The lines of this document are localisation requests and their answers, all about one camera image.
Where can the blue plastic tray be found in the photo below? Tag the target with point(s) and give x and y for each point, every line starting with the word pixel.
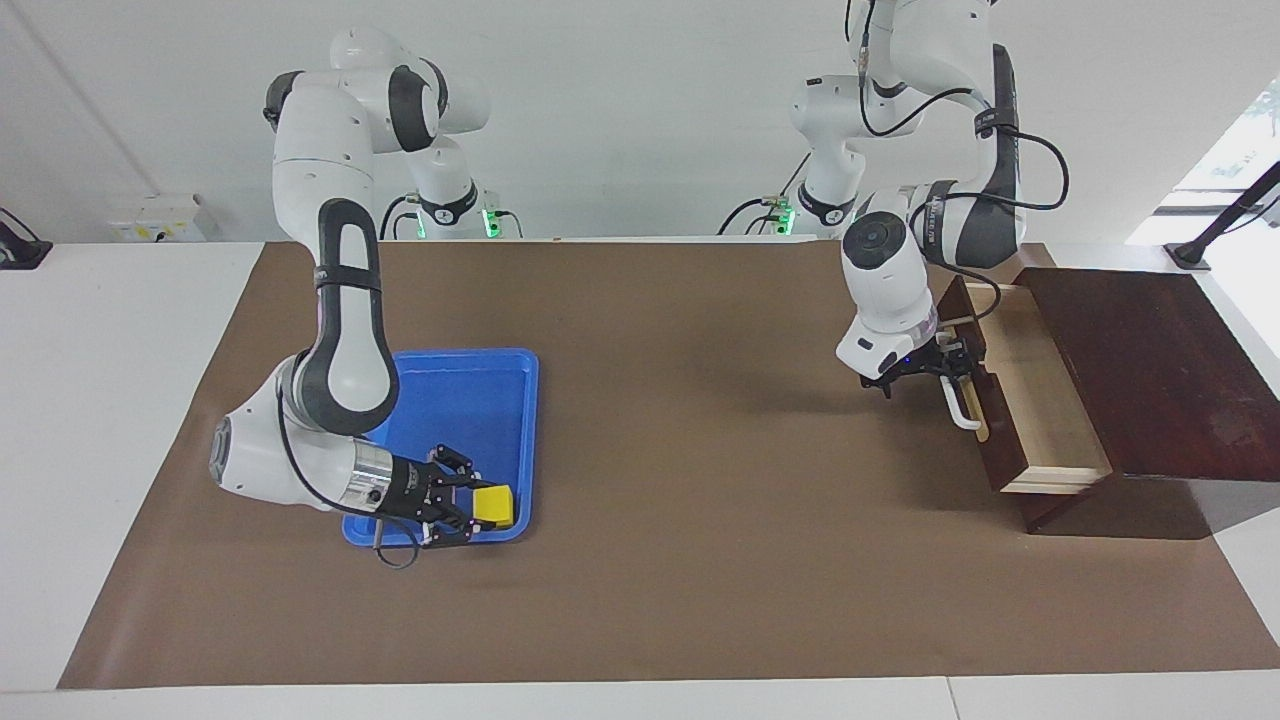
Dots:
pixel 470 410

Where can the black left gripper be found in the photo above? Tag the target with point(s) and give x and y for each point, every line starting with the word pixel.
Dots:
pixel 910 365

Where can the black camera stand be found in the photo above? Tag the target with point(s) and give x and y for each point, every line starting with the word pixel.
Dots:
pixel 1225 215

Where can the dark wooden drawer cabinet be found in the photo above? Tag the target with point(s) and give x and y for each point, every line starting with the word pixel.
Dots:
pixel 1150 370

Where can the black table clamp mount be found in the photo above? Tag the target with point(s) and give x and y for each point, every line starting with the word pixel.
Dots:
pixel 20 250

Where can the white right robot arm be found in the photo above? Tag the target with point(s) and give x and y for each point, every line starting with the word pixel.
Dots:
pixel 340 330

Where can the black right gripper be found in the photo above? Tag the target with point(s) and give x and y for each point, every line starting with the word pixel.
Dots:
pixel 415 490

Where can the brown paper table mat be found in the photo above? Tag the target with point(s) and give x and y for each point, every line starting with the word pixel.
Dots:
pixel 700 500

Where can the yellow block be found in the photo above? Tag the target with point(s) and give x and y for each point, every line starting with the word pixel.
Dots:
pixel 494 505

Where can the white wall socket box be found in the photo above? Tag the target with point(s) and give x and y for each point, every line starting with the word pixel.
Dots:
pixel 160 220

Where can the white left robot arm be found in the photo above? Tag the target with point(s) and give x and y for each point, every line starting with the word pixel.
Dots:
pixel 880 290

